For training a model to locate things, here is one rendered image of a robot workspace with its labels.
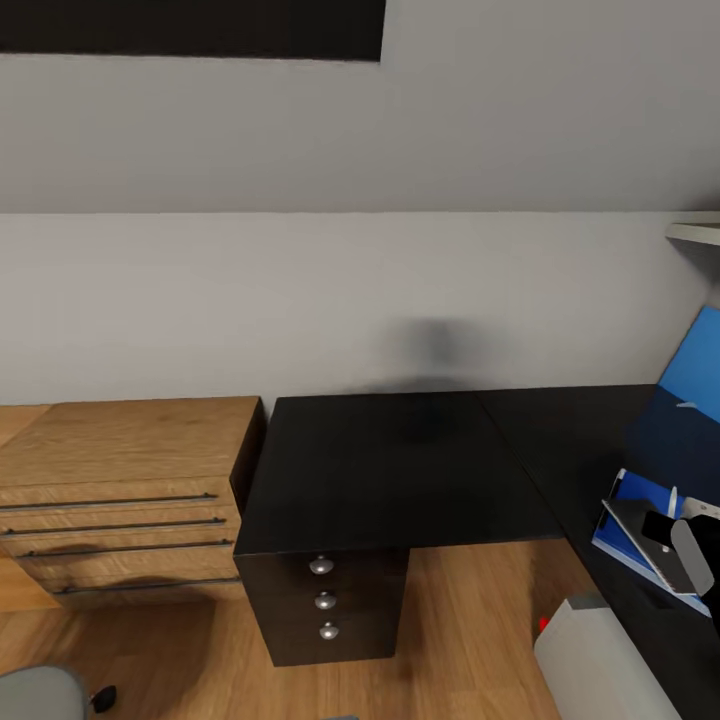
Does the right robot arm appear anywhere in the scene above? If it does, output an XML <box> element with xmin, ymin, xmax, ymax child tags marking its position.
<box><xmin>642</xmin><ymin>497</ymin><xmax>720</xmax><ymax>630</ymax></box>

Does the notebook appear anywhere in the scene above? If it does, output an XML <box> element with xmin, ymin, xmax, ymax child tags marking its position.
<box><xmin>602</xmin><ymin>499</ymin><xmax>697</xmax><ymax>595</ymax></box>

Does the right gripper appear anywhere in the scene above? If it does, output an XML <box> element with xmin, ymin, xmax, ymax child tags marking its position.
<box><xmin>642</xmin><ymin>512</ymin><xmax>678</xmax><ymax>550</ymax></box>

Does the swivel chair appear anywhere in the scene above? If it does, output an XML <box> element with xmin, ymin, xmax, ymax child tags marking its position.
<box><xmin>0</xmin><ymin>663</ymin><xmax>116</xmax><ymax>720</ymax></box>

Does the folder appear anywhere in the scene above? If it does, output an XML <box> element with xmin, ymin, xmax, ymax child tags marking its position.
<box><xmin>592</xmin><ymin>468</ymin><xmax>711</xmax><ymax>618</ymax></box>

